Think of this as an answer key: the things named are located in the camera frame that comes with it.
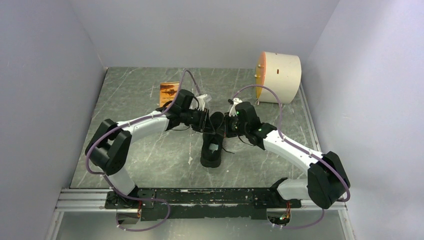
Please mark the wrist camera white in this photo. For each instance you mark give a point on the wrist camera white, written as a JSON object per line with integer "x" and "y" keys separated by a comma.
{"x": 232, "y": 112}
{"x": 201, "y": 101}

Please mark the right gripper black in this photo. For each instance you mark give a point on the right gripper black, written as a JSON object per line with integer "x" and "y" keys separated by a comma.
{"x": 227, "y": 133}

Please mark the orange book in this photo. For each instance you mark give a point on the orange book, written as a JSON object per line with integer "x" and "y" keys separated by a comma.
{"x": 167, "y": 92}

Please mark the aluminium frame rail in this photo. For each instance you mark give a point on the aluminium frame rail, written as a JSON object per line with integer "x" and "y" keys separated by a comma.
{"x": 80, "y": 215}

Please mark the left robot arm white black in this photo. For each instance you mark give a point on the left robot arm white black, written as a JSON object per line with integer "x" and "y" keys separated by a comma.
{"x": 108, "y": 149}

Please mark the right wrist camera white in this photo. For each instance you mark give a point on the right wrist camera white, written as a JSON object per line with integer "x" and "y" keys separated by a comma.
{"x": 232, "y": 112}

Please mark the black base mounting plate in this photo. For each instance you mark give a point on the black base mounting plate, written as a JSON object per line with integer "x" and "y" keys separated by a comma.
{"x": 199, "y": 203}

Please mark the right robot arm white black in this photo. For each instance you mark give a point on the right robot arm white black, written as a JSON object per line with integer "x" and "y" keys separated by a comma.
{"x": 326, "y": 179}

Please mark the black sneaker shoe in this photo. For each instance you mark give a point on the black sneaker shoe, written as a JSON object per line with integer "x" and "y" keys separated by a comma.
{"x": 212, "y": 145}

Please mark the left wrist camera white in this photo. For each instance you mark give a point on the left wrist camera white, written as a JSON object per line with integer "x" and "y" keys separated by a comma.
{"x": 201, "y": 101}

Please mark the cream cylinder orange lid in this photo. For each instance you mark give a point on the cream cylinder orange lid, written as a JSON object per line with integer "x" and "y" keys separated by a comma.
{"x": 279, "y": 72}

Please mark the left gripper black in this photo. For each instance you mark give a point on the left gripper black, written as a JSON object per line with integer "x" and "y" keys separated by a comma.
{"x": 200, "y": 125}

